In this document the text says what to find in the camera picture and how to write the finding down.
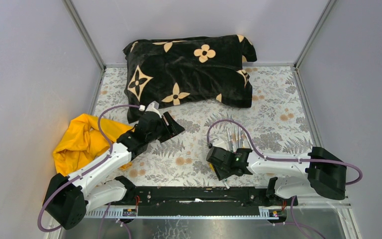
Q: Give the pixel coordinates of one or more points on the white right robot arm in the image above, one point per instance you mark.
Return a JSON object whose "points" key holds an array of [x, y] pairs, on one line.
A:
{"points": [[300, 176]]}

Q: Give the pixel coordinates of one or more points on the clear cap pen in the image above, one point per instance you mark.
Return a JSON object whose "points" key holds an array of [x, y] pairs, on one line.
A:
{"points": [[225, 183]]}

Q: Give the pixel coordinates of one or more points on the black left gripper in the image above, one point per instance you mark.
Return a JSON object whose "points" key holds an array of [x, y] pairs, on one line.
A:
{"points": [[173, 129]]}

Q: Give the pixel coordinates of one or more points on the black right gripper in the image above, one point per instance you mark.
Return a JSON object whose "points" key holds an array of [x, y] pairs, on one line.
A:
{"points": [[220, 174]]}

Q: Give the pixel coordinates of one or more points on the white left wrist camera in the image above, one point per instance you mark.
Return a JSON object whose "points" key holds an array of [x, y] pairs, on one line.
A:
{"points": [[152, 107]]}

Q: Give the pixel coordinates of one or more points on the black floral pillow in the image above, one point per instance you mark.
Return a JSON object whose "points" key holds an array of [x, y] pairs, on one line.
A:
{"points": [[174, 72]]}

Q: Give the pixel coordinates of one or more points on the yellow cloth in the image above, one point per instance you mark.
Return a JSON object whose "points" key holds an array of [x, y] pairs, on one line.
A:
{"points": [[81, 143]]}

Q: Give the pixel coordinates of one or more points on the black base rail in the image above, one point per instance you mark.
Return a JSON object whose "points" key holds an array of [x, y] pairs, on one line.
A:
{"points": [[201, 201]]}

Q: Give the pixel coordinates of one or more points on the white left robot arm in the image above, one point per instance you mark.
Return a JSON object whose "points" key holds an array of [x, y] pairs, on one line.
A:
{"points": [[69, 198]]}

